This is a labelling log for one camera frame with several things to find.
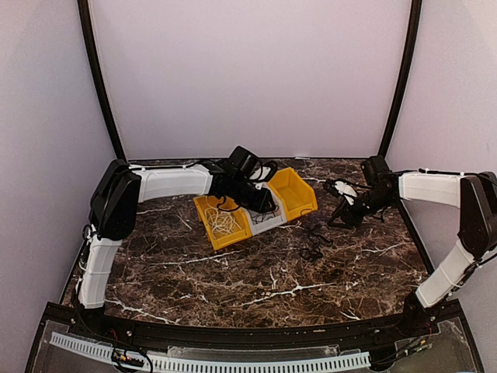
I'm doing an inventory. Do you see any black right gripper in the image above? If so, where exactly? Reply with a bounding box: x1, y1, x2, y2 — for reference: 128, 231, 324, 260
328, 187, 395, 229

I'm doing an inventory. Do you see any black cable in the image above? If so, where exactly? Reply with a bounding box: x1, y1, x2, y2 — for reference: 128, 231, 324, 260
248, 205, 279, 226

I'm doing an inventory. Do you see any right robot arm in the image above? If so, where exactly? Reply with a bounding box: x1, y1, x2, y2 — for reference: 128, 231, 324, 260
324, 155, 496, 337

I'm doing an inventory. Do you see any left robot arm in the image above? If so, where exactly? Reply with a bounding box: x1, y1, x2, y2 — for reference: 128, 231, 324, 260
72, 146, 278, 339

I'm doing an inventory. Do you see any white plastic bin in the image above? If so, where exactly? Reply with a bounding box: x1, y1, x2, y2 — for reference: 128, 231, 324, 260
244, 192, 287, 235

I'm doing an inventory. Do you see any right yellow plastic bin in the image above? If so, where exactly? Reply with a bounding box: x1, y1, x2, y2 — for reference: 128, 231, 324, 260
268, 167, 318, 221

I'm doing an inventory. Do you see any yellow plastic bin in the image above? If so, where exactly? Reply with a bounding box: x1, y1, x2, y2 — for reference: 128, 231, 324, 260
268, 167, 318, 221
193, 195, 252, 251

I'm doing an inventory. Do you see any left yellow plastic bin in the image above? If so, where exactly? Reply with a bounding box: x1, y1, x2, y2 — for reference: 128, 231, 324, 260
193, 195, 252, 251

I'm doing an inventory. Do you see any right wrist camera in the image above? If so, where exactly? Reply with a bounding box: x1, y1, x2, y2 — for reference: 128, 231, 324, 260
323, 180, 357, 205

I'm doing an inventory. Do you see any black front rail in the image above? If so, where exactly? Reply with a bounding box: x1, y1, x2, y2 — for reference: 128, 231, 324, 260
64, 309, 439, 351

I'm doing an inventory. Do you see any white slotted cable duct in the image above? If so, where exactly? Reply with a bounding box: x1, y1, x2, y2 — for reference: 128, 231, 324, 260
49, 332, 371, 372

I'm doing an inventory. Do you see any right black frame post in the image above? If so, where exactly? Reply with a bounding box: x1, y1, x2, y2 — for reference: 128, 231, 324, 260
377, 0, 422, 157

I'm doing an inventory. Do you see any black frame post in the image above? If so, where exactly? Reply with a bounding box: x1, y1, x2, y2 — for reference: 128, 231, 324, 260
377, 0, 422, 157
77, 0, 127, 161

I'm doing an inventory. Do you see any left black frame post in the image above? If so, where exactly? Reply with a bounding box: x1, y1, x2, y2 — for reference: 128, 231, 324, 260
77, 0, 127, 161

